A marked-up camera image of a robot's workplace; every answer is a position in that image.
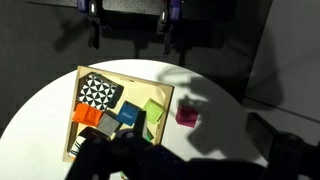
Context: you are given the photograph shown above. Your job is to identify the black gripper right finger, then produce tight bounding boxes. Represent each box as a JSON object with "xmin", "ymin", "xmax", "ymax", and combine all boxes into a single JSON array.
[{"xmin": 247, "ymin": 112, "xmax": 320, "ymax": 180}]

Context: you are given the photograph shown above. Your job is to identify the shallow wooden box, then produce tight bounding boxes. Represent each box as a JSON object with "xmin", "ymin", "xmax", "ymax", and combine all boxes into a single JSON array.
[{"xmin": 62, "ymin": 65, "xmax": 175, "ymax": 164}]

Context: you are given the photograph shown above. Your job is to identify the small green cube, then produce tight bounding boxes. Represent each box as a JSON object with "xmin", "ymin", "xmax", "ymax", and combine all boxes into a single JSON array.
[{"xmin": 145, "ymin": 128, "xmax": 155, "ymax": 142}]

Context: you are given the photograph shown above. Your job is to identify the large black white patterned cube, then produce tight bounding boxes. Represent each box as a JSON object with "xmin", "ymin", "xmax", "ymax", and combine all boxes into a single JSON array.
[{"xmin": 77, "ymin": 73, "xmax": 124, "ymax": 112}]

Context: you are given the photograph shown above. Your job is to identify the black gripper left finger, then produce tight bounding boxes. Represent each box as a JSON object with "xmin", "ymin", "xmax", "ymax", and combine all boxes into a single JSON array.
[{"xmin": 66, "ymin": 110, "xmax": 183, "ymax": 180}]

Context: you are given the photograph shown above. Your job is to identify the purple black spring clamp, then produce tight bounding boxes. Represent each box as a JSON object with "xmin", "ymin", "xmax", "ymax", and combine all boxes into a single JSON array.
[
  {"xmin": 76, "ymin": 0, "xmax": 103, "ymax": 50},
  {"xmin": 156, "ymin": 0, "xmax": 183, "ymax": 56}
]

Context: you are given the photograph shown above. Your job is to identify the blue cube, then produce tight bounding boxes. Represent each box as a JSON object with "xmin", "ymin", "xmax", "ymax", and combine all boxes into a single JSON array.
[{"xmin": 115, "ymin": 100, "xmax": 141, "ymax": 128}]

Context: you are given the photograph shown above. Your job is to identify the grey cube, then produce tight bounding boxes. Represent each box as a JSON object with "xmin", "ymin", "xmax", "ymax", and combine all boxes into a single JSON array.
[{"xmin": 96, "ymin": 113, "xmax": 121, "ymax": 138}]

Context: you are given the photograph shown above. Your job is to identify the grey partition board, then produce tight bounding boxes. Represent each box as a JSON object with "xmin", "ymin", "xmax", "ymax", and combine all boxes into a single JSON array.
[{"xmin": 244, "ymin": 0, "xmax": 320, "ymax": 123}]

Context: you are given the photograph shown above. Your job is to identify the yellow-green cube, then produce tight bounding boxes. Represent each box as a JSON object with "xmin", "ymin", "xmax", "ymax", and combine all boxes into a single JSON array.
[{"xmin": 142, "ymin": 98, "xmax": 166, "ymax": 125}]

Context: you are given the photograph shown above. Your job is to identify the orange cube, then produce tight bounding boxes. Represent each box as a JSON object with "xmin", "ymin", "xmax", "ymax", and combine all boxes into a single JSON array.
[{"xmin": 71, "ymin": 102, "xmax": 104, "ymax": 128}]

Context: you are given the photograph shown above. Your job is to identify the black white striped cube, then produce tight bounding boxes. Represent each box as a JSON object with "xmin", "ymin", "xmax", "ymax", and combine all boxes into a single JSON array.
[{"xmin": 67, "ymin": 126, "xmax": 109, "ymax": 158}]

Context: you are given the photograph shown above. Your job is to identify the magenta cube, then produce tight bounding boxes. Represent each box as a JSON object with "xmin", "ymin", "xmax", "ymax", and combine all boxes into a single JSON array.
[{"xmin": 175, "ymin": 104, "xmax": 200, "ymax": 128}]

